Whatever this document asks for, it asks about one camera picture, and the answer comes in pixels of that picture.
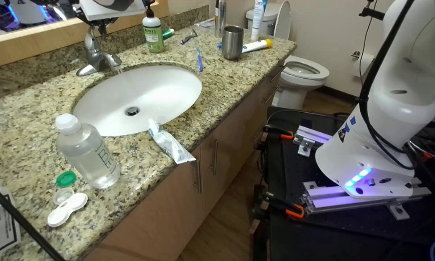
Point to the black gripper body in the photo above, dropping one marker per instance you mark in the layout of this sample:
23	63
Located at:
92	20

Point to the chrome faucet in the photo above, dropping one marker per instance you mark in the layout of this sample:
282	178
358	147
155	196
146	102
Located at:
97	59

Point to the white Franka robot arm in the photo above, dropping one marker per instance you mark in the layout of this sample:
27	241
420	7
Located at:
395	96

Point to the green soap pump bottle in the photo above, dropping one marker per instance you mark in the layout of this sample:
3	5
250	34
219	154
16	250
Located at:
153	34

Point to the wood framed mirror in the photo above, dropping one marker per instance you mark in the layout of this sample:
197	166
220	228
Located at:
29	38

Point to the white oval sink basin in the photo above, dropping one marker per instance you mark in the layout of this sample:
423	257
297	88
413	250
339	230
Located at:
139	92

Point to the blue toothbrush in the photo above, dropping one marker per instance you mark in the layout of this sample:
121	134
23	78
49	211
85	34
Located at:
198	60

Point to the clear plastic solution bottle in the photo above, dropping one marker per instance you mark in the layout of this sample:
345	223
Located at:
88	154

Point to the stainless steel cup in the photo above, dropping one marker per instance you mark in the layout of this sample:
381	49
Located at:
232	43

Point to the white toothpaste tube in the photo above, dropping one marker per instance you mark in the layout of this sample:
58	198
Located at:
171	146

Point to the green capped lens case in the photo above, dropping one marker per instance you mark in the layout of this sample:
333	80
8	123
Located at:
65	182

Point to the white tube yellow cap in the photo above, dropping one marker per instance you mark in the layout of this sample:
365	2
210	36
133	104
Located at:
255	46

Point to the white standing tube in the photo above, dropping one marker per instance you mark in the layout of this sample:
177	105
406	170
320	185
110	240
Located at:
258	20

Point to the white contact lens case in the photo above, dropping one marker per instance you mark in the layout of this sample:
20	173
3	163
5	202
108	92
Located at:
66	211

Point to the wooden vanity cabinet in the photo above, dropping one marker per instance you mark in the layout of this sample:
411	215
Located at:
178	208

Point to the black tripod leg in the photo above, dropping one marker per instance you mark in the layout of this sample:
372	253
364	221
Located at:
23	223

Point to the white toilet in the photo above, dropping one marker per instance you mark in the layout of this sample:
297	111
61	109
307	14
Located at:
298	78

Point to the orange black clamp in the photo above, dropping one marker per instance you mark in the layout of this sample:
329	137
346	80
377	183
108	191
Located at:
279	133
284	208

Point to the black robot cart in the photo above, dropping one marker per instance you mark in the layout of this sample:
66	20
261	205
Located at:
352	233

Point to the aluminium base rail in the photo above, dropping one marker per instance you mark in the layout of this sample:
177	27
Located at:
342	198
311	138

